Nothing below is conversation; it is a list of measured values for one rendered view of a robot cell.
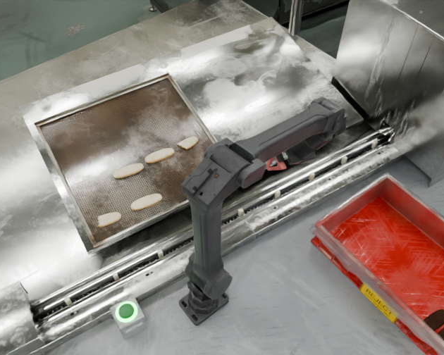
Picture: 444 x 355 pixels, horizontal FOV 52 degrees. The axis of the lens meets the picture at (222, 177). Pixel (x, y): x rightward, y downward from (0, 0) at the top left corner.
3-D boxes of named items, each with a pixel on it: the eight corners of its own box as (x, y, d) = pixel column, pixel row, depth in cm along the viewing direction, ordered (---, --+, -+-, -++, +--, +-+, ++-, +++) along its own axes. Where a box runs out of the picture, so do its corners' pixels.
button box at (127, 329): (125, 346, 122) (117, 332, 114) (113, 322, 127) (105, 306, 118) (152, 331, 125) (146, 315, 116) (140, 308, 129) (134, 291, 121)
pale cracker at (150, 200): (133, 213, 137) (132, 211, 136) (128, 203, 138) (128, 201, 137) (163, 201, 140) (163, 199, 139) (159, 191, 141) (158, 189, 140)
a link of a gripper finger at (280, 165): (284, 175, 134) (304, 161, 127) (266, 180, 129) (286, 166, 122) (273, 155, 135) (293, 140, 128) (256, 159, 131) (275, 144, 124)
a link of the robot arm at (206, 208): (170, 172, 87) (208, 201, 82) (220, 135, 93) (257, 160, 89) (185, 280, 121) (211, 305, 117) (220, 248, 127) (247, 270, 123)
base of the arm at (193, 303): (196, 327, 122) (230, 301, 127) (194, 315, 116) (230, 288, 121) (177, 303, 126) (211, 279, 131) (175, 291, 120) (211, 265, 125)
